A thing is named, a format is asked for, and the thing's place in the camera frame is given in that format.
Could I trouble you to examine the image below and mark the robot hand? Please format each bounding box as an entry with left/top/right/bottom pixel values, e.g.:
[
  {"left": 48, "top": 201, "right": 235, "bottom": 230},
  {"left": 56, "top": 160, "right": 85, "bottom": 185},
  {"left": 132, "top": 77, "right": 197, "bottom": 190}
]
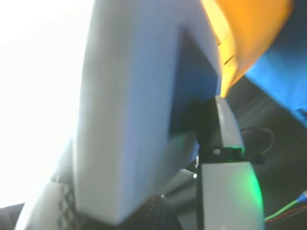
[{"left": 15, "top": 95, "right": 266, "bottom": 230}]

